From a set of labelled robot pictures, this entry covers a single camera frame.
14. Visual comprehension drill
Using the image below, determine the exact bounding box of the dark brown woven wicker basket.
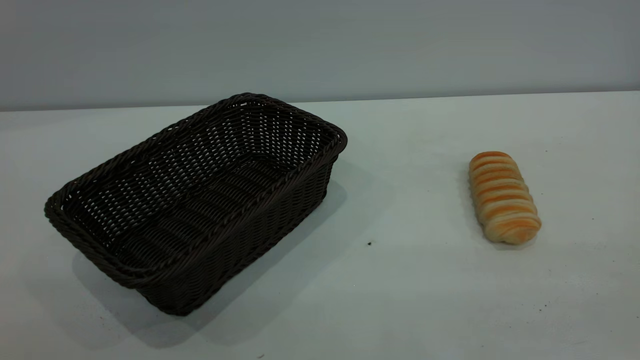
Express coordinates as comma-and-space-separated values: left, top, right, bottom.
44, 92, 348, 317

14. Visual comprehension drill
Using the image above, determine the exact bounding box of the striped orange bread roll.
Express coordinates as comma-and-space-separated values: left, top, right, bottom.
468, 151, 542, 246

